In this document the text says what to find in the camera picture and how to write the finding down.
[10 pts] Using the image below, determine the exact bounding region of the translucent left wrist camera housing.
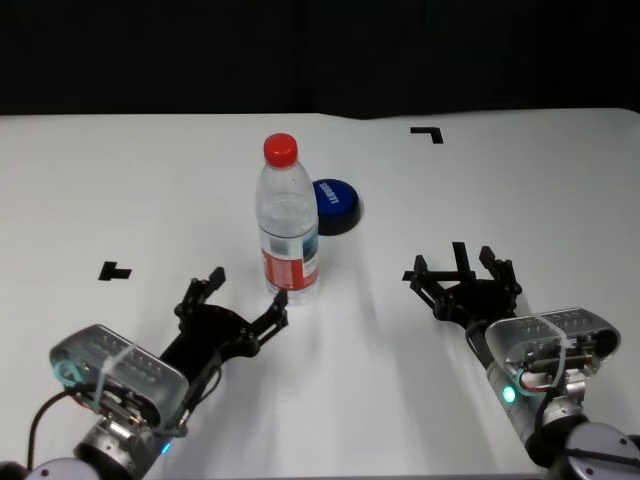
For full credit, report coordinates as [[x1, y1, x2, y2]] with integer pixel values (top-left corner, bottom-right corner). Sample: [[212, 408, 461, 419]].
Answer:
[[48, 323, 190, 441]]

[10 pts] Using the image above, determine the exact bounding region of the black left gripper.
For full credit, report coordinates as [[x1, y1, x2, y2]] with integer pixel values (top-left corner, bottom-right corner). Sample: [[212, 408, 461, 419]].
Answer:
[[159, 267, 290, 386]]

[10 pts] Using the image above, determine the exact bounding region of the translucent wrist camera housing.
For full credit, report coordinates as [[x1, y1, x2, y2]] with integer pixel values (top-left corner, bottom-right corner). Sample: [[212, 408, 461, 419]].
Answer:
[[485, 306, 621, 381], [48, 323, 190, 441]]

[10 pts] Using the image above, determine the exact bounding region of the translucent right wrist camera housing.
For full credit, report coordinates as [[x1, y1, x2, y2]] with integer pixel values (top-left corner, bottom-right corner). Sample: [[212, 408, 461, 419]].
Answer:
[[485, 306, 621, 381]]

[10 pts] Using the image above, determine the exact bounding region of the blue black round lid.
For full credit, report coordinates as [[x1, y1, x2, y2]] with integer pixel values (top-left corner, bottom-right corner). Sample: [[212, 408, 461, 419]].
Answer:
[[312, 177, 362, 236]]

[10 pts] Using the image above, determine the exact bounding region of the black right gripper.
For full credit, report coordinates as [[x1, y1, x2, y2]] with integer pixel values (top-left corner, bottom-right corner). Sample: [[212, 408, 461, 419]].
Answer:
[[410, 245, 524, 329]]

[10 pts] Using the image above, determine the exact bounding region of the black curtain backdrop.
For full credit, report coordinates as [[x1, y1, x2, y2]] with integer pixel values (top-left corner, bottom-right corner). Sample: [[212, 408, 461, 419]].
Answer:
[[0, 0, 640, 120]]

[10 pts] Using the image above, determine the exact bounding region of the thin black left gripper cable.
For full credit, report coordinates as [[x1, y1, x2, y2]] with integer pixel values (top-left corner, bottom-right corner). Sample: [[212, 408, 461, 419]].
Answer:
[[177, 349, 224, 436]]

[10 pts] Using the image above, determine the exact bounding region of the clear water bottle red cap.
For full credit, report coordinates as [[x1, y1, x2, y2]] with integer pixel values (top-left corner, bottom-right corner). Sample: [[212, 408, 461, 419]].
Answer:
[[255, 132, 321, 307]]

